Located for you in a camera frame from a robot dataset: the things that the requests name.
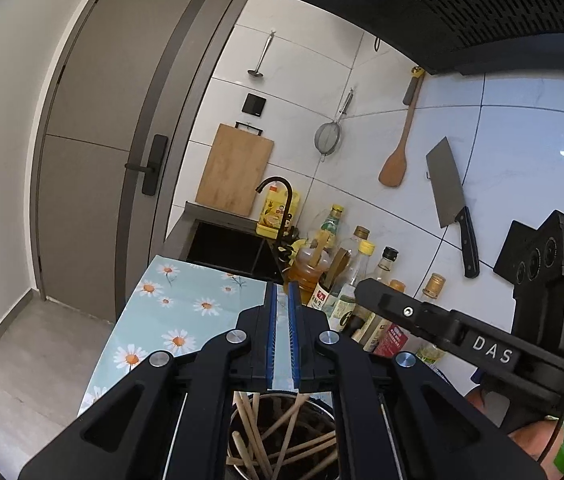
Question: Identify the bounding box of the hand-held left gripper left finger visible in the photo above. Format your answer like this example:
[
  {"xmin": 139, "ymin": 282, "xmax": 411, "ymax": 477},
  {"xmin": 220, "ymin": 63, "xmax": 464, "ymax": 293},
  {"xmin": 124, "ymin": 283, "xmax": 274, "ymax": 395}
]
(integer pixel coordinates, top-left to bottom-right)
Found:
[{"xmin": 17, "ymin": 281, "xmax": 279, "ymax": 480}]

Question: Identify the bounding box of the black wall switch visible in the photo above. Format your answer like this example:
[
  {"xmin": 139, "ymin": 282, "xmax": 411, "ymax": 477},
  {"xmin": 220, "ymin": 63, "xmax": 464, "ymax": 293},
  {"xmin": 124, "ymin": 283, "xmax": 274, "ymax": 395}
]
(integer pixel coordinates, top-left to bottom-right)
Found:
[{"xmin": 241, "ymin": 92, "xmax": 268, "ymax": 118}]

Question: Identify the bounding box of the black kitchen sink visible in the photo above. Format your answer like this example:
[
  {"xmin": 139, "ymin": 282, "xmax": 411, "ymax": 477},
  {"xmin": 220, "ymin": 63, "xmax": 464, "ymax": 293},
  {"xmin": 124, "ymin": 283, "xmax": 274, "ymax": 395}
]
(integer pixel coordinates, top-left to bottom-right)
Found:
[{"xmin": 185, "ymin": 219, "xmax": 283, "ymax": 281}]

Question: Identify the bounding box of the bunch of wooden chopsticks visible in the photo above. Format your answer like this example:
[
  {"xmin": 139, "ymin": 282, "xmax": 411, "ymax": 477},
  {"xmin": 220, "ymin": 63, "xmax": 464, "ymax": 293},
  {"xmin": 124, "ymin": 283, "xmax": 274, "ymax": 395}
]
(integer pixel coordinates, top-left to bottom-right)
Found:
[{"xmin": 229, "ymin": 392, "xmax": 338, "ymax": 480}]

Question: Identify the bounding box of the row of condiment bottles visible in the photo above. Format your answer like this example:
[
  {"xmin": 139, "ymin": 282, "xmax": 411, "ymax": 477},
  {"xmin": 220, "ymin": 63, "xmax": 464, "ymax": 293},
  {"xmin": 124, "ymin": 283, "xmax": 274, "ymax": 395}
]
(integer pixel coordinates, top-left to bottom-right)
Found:
[{"xmin": 282, "ymin": 203, "xmax": 450, "ymax": 368}]

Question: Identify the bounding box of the steel cleaver black handle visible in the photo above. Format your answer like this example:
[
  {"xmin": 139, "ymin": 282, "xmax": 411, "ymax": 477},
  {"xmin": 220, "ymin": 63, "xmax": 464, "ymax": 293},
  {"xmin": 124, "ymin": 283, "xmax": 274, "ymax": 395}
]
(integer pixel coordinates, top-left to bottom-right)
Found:
[{"xmin": 425, "ymin": 136, "xmax": 481, "ymax": 279}]

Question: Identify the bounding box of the daisy print blue tablecloth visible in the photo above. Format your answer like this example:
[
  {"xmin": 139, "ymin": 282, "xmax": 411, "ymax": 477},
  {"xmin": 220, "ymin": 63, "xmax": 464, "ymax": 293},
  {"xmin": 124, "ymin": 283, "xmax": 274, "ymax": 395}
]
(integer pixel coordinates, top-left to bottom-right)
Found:
[{"xmin": 78, "ymin": 255, "xmax": 270, "ymax": 418}]

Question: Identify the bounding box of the wooden cutting board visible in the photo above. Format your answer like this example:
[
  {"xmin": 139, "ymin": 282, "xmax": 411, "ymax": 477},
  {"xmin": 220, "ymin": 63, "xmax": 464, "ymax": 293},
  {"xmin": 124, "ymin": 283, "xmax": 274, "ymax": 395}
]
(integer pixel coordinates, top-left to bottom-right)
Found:
[{"xmin": 195, "ymin": 121, "xmax": 275, "ymax": 218}]

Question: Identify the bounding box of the person's right hand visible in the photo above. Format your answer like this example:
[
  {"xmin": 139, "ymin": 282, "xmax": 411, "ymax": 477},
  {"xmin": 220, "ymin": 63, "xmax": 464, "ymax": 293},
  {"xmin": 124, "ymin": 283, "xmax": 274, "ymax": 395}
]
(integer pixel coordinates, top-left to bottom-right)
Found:
[{"xmin": 464, "ymin": 384, "xmax": 564, "ymax": 480}]

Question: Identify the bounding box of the grey door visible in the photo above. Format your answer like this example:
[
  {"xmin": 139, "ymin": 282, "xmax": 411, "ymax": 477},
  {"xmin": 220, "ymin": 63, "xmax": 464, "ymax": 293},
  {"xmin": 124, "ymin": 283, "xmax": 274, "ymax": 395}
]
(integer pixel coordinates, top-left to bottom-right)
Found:
[{"xmin": 29, "ymin": 0, "xmax": 263, "ymax": 323}]

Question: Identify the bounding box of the metal mesh strainer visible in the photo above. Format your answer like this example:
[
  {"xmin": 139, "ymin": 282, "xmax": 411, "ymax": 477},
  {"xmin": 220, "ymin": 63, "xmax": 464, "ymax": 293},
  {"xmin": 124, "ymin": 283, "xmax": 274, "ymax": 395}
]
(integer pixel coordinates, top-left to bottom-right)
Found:
[{"xmin": 314, "ymin": 88, "xmax": 355, "ymax": 161}]

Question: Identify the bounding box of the wooden spatula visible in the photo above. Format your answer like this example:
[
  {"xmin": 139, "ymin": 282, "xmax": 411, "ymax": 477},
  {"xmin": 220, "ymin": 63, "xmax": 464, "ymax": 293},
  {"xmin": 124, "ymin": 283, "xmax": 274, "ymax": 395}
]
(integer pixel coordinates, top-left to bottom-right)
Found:
[{"xmin": 378, "ymin": 66, "xmax": 425, "ymax": 188}]

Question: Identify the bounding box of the black wall socket panel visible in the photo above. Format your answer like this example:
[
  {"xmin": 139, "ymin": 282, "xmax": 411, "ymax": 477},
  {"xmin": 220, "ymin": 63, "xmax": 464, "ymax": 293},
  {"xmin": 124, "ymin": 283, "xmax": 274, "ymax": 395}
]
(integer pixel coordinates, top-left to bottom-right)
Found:
[{"xmin": 492, "ymin": 220, "xmax": 545, "ymax": 283}]

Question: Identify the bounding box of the black door handle lock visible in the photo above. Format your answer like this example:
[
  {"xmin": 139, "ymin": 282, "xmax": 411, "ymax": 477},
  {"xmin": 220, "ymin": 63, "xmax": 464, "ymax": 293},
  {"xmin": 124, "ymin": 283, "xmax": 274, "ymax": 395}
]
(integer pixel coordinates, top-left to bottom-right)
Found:
[{"xmin": 124, "ymin": 134, "xmax": 169, "ymax": 196}]

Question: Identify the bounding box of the yellow oil jug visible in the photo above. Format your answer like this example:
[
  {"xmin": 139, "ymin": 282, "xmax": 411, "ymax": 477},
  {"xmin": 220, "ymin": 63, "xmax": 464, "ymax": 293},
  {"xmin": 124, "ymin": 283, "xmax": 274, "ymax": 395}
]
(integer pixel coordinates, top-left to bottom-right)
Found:
[{"xmin": 256, "ymin": 184, "xmax": 301, "ymax": 238}]

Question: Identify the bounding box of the black cylindrical utensil holder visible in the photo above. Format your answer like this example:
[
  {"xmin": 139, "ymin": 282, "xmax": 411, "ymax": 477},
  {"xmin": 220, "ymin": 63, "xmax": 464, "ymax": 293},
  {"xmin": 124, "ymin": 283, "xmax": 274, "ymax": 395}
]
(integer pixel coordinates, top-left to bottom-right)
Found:
[{"xmin": 224, "ymin": 392, "xmax": 343, "ymax": 480}]

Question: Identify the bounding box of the metal ladle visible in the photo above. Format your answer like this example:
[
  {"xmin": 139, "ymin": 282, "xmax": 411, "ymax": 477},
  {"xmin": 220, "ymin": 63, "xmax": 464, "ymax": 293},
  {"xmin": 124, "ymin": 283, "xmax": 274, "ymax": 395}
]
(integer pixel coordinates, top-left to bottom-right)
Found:
[{"xmin": 247, "ymin": 31, "xmax": 276, "ymax": 79}]

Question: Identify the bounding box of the black range hood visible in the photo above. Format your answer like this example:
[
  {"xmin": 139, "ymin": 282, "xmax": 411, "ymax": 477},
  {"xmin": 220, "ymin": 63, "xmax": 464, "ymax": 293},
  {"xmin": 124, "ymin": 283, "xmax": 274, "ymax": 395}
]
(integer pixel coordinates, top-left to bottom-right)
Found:
[{"xmin": 273, "ymin": 0, "xmax": 564, "ymax": 77}]

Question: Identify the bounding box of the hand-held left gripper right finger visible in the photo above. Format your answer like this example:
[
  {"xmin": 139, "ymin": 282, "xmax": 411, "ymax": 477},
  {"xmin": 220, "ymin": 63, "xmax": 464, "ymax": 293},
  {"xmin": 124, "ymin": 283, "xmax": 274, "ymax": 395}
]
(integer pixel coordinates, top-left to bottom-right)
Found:
[{"xmin": 286, "ymin": 281, "xmax": 548, "ymax": 480}]

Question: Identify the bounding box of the black sink faucet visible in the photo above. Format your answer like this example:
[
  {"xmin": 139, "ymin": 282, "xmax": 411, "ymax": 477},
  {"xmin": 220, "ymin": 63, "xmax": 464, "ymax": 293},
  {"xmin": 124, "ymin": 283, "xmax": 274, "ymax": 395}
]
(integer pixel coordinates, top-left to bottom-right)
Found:
[{"xmin": 255, "ymin": 176, "xmax": 295, "ymax": 266}]

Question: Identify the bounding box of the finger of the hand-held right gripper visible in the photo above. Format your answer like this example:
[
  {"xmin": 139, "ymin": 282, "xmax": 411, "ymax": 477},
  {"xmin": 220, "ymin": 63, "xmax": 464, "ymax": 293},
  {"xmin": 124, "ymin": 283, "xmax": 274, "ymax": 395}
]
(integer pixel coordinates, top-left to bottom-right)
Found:
[{"xmin": 354, "ymin": 277, "xmax": 463, "ymax": 356}]

